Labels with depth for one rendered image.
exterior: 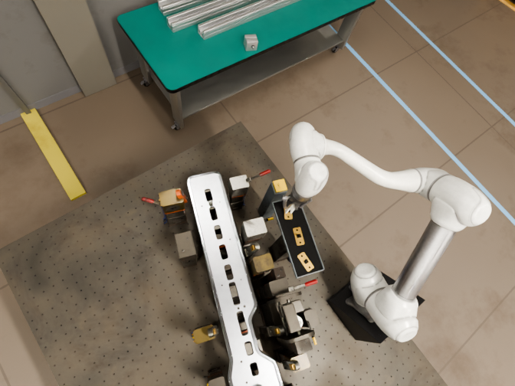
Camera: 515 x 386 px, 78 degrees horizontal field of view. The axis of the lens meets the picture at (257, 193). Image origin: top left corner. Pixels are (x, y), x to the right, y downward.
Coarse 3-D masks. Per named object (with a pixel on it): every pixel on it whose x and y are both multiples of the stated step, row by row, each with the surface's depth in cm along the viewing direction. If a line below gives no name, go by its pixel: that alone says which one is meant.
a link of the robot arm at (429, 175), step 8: (416, 168) 132; (424, 168) 132; (432, 168) 133; (424, 176) 129; (432, 176) 128; (440, 176) 126; (424, 184) 129; (432, 184) 127; (416, 192) 133; (424, 192) 130
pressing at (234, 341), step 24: (192, 192) 166; (216, 192) 168; (216, 240) 158; (216, 264) 154; (240, 264) 156; (216, 288) 150; (240, 288) 152; (240, 336) 144; (240, 360) 141; (264, 360) 142; (240, 384) 137; (264, 384) 139
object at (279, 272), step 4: (276, 268) 148; (280, 268) 148; (272, 272) 150; (276, 272) 147; (280, 272) 147; (284, 272) 148; (264, 276) 171; (268, 276) 162; (272, 276) 154; (276, 276) 146; (280, 276) 147; (284, 276) 147; (260, 280) 183; (264, 280) 173; (268, 280) 164; (272, 280) 156; (264, 284) 175
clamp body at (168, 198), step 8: (160, 192) 157; (168, 192) 157; (160, 200) 155; (168, 200) 156; (176, 200) 157; (168, 208) 159; (176, 208) 163; (184, 208) 167; (168, 216) 172; (176, 216) 176; (184, 216) 178; (176, 224) 188
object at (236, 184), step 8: (240, 176) 166; (232, 184) 164; (240, 184) 165; (248, 184) 166; (232, 192) 167; (240, 192) 170; (232, 200) 180; (240, 200) 184; (232, 208) 194; (240, 208) 197
